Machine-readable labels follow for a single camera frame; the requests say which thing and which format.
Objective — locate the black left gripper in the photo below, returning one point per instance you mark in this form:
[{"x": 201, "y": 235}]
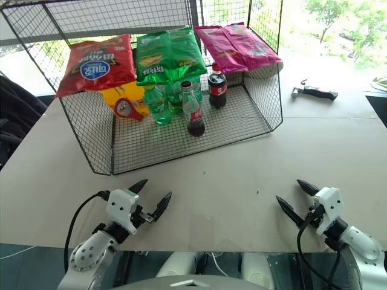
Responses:
[{"x": 138, "y": 216}]

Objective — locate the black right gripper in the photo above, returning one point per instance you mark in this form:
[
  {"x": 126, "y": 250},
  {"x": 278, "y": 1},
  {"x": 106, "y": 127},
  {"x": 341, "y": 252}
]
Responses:
[{"x": 314, "y": 216}]

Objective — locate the green plastic soda bottle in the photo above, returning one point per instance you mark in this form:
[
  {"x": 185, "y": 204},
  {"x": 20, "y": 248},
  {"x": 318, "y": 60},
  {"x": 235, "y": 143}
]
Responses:
[
  {"x": 174, "y": 98},
  {"x": 158, "y": 108}
]

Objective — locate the glass cola bottle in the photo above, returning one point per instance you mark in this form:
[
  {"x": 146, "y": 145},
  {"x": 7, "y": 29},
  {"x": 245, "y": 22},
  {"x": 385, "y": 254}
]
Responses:
[{"x": 196, "y": 117}]

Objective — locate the red white bottle opener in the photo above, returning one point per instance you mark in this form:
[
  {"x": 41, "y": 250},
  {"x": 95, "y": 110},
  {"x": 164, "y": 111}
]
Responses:
[{"x": 124, "y": 108}]

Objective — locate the yellow drink bottle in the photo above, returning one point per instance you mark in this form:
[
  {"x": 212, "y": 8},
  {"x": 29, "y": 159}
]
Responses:
[{"x": 133, "y": 93}]

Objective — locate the cola bottle back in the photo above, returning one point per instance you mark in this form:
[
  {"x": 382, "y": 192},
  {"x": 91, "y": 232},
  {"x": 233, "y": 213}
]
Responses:
[{"x": 217, "y": 89}]

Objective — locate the silver robot body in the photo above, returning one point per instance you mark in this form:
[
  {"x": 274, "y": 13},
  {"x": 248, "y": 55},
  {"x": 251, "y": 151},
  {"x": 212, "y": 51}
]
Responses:
[{"x": 254, "y": 272}]

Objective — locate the red chip bag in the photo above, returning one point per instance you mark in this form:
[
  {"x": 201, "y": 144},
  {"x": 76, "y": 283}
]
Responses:
[{"x": 96, "y": 65}]

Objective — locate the green chip bag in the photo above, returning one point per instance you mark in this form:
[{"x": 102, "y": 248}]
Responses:
[{"x": 166, "y": 54}]

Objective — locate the dark chair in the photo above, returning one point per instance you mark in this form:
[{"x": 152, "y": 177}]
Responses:
[{"x": 18, "y": 114}]

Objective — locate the pink chip bag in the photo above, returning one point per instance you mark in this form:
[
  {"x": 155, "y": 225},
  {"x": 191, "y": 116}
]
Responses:
[{"x": 239, "y": 48}]

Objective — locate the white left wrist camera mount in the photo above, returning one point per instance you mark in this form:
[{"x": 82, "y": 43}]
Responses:
[{"x": 121, "y": 208}]

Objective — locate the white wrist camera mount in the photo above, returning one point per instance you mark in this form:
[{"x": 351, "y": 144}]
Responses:
[
  {"x": 331, "y": 205},
  {"x": 121, "y": 208}
]

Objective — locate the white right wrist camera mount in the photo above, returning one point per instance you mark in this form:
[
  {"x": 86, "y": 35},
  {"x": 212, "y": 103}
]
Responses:
[{"x": 331, "y": 205}]

